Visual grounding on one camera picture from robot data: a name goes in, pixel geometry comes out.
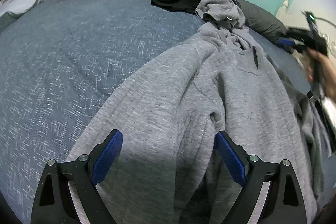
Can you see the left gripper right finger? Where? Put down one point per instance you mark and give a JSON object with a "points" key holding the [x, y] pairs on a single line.
{"points": [[284, 201]]}

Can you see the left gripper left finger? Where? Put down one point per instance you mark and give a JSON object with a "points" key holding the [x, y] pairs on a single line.
{"points": [[53, 202]]}

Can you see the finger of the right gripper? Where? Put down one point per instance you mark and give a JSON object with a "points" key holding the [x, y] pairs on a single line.
{"points": [[287, 42]]}

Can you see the grey knit sweater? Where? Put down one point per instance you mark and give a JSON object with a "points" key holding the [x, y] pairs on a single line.
{"points": [[169, 112]]}

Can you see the person right hand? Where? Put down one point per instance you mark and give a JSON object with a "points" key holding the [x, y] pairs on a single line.
{"points": [[328, 70]]}

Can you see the cream tufted headboard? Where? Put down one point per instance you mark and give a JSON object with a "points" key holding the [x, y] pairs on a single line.
{"points": [[298, 19]]}

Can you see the blue patterned bed sheet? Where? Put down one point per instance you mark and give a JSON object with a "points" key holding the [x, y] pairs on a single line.
{"points": [[62, 60]]}

